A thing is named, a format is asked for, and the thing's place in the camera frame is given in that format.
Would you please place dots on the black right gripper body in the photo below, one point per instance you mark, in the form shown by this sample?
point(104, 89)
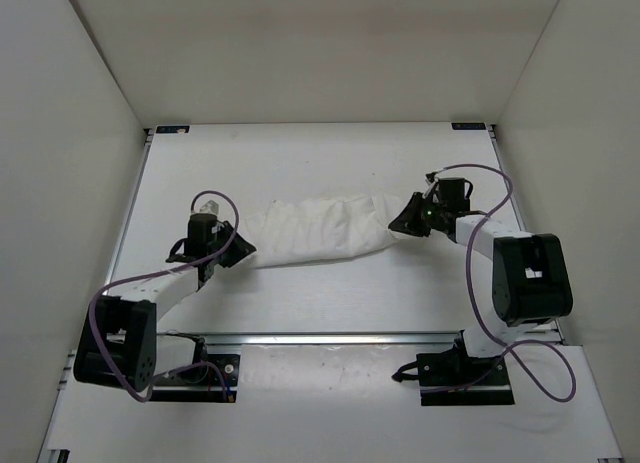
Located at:
point(435, 213)

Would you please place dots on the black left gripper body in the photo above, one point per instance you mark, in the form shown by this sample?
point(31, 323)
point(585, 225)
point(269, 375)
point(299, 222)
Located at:
point(215, 245)

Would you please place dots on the white pleated skirt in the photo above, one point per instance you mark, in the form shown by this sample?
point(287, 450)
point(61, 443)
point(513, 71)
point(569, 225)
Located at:
point(321, 229)

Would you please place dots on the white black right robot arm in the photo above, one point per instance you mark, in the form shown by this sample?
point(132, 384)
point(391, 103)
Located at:
point(529, 280)

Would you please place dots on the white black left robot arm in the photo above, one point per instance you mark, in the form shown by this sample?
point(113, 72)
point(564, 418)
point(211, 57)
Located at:
point(120, 345)

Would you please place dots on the blue right corner label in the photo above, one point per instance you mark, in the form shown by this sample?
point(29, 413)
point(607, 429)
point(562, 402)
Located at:
point(468, 126)

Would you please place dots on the blue corner label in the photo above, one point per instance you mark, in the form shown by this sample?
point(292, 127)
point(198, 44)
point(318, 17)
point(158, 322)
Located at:
point(172, 129)
point(468, 126)

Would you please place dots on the blue left corner label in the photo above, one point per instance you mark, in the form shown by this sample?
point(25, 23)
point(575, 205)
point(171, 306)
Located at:
point(172, 129)

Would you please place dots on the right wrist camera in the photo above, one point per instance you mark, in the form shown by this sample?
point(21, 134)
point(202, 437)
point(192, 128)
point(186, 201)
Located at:
point(431, 180)

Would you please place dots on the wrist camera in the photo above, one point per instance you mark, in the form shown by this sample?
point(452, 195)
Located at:
point(431, 180)
point(211, 207)

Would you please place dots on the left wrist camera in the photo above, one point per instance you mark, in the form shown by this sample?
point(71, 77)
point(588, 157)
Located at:
point(211, 207)

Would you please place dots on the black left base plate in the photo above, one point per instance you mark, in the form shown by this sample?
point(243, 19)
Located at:
point(188, 370)

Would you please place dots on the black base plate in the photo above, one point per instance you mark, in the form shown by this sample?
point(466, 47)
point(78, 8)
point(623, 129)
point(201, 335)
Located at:
point(453, 378)
point(188, 370)

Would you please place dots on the aluminium table frame rail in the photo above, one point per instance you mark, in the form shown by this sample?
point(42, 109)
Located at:
point(413, 291)

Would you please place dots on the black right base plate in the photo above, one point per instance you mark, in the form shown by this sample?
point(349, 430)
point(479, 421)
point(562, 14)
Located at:
point(453, 378)

